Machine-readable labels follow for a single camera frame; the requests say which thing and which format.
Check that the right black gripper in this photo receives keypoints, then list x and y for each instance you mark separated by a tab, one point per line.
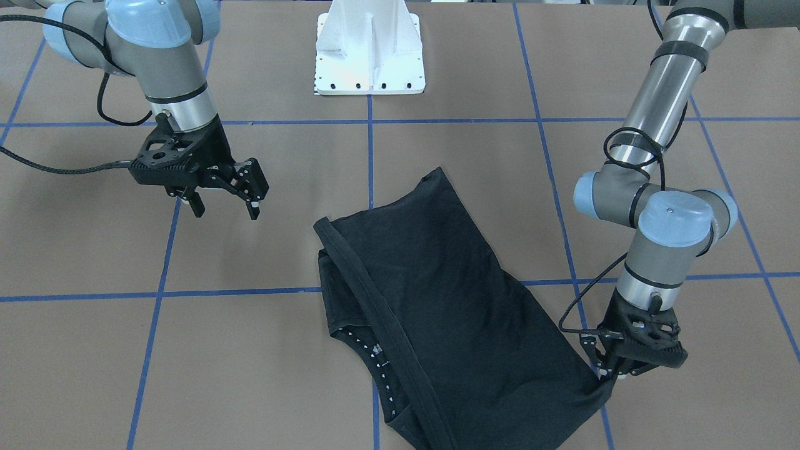
214	148

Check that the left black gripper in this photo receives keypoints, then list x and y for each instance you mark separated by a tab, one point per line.
605	354

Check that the black printed t-shirt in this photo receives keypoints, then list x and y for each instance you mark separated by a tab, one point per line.
463	355

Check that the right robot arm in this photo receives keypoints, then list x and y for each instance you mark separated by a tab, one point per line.
155	43

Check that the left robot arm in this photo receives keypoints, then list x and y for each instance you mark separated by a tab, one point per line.
672	227

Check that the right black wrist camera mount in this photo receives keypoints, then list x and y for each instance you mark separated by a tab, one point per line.
167	159

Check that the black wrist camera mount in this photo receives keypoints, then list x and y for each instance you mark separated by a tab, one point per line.
167	159
652	338

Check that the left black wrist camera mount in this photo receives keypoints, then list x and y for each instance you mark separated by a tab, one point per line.
652	338

